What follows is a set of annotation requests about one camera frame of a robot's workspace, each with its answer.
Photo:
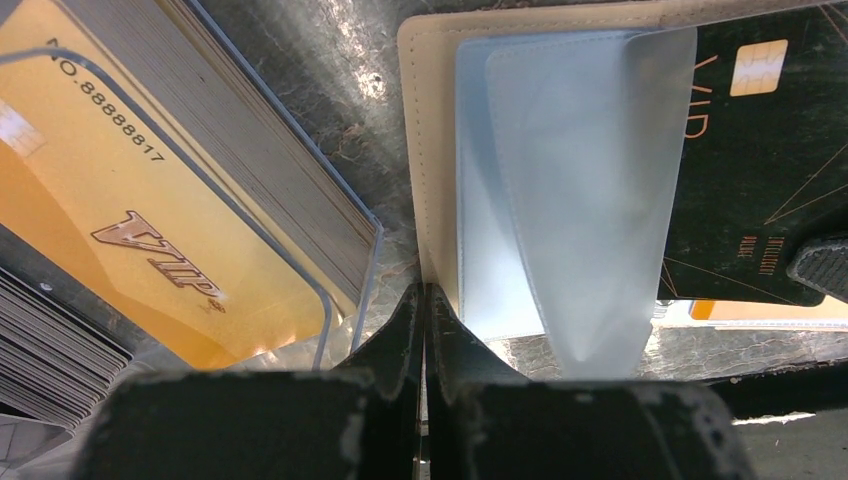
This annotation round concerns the black VIP card stack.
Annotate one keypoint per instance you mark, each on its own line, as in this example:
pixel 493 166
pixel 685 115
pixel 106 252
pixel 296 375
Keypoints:
pixel 56 367

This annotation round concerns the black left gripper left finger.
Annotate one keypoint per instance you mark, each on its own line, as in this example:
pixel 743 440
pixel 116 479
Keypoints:
pixel 357 420

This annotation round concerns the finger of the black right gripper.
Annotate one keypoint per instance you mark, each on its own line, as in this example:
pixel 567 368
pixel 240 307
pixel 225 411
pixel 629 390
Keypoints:
pixel 821 264

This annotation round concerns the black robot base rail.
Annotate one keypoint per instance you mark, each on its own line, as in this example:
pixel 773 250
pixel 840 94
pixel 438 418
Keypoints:
pixel 792 421

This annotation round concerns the black VIP credit card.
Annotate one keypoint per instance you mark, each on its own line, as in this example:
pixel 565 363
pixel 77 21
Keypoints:
pixel 764 165

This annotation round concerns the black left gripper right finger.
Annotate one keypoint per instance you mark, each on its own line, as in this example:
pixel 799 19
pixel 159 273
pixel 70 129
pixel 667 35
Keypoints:
pixel 488 421

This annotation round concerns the clear acrylic card tray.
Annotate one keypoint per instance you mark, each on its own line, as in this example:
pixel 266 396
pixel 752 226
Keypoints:
pixel 199 185

